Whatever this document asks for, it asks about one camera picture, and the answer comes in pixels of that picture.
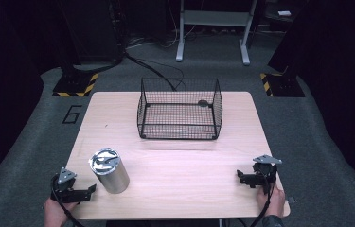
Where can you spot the wooden table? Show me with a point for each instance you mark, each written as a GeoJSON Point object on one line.
{"type": "Point", "coordinates": [178, 176]}

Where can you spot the person's left hand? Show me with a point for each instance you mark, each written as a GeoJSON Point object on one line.
{"type": "Point", "coordinates": [54, 214]}

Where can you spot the silver metal can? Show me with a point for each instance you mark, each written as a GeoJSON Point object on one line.
{"type": "Point", "coordinates": [110, 172]}

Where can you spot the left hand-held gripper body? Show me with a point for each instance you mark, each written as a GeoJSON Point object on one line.
{"type": "Point", "coordinates": [66, 180]}

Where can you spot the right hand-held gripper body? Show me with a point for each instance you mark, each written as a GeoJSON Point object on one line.
{"type": "Point", "coordinates": [266, 171]}

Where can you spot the small white box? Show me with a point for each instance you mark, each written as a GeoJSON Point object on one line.
{"type": "Point", "coordinates": [284, 13]}

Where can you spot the person's right hand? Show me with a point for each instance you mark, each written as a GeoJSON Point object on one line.
{"type": "Point", "coordinates": [273, 203]}

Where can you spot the grey metal stand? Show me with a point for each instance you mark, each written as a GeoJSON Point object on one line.
{"type": "Point", "coordinates": [216, 19]}

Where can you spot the black stand yellow striped base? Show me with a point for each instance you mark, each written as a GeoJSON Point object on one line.
{"type": "Point", "coordinates": [76, 84]}
{"type": "Point", "coordinates": [281, 85]}

